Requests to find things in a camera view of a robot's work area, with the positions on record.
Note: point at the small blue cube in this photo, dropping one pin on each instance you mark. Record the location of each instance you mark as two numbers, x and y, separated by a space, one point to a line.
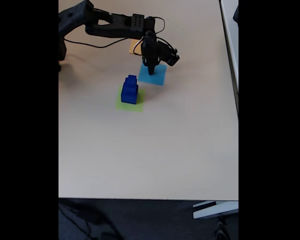
132 78

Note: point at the medium blue cube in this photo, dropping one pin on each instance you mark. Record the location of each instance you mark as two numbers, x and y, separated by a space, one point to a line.
130 86

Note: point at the large blue cube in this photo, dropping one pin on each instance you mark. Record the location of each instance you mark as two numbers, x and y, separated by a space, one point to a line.
128 97

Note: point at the blue paper square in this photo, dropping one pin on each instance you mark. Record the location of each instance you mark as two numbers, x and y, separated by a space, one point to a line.
160 77

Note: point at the orange paper square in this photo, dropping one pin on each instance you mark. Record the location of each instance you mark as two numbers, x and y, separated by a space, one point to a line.
133 46

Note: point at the green paper square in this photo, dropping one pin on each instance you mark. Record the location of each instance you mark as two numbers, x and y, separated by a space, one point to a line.
130 107

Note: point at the dark object on desk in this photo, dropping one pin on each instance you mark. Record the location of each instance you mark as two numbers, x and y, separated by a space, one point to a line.
236 13

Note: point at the white table foot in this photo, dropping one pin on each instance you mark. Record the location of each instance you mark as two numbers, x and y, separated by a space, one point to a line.
215 211

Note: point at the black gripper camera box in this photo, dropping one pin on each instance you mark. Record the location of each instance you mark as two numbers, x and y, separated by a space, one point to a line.
170 56

